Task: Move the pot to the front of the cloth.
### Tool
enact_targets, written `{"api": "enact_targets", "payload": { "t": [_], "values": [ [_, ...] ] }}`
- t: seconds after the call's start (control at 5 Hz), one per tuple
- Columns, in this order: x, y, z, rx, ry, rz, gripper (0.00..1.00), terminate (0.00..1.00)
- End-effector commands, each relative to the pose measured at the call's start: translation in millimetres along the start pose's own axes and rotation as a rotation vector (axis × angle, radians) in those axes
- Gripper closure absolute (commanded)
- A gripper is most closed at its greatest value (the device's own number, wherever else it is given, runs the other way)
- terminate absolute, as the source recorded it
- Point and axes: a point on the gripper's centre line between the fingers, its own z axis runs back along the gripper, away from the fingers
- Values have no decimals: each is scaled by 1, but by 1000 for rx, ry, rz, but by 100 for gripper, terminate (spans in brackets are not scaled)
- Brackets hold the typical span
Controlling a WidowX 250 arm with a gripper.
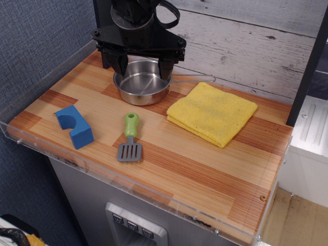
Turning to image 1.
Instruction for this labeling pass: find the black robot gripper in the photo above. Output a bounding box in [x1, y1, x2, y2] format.
[91, 16, 187, 80]

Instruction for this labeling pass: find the silver metal pot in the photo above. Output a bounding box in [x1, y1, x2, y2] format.
[113, 60, 216, 106]

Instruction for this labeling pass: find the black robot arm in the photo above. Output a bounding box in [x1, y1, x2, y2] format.
[91, 1, 187, 80]

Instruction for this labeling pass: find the yellow folded cloth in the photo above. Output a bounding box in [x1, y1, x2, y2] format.
[167, 83, 258, 148]

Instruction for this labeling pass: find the blue arch block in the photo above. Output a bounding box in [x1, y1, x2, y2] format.
[55, 105, 94, 150]

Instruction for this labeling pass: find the clear acrylic table guard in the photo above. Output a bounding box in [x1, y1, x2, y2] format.
[1, 51, 292, 245]

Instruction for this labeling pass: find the grey toy fridge cabinet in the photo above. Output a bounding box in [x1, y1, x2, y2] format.
[50, 159, 234, 245]

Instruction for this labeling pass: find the silver dispenser button panel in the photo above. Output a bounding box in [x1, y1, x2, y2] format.
[105, 202, 169, 246]

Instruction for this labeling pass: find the white plastic cabinet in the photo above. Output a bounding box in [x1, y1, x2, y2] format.
[278, 96, 327, 207]

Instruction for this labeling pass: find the yellow black bag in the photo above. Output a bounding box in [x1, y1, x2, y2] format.
[1, 214, 47, 246]

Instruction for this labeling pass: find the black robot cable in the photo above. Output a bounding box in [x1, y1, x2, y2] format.
[153, 0, 180, 29]

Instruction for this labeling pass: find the green handled grey spatula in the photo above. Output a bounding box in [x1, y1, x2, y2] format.
[117, 113, 142, 162]

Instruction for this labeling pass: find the black right frame post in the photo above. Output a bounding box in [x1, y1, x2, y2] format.
[286, 8, 327, 127]

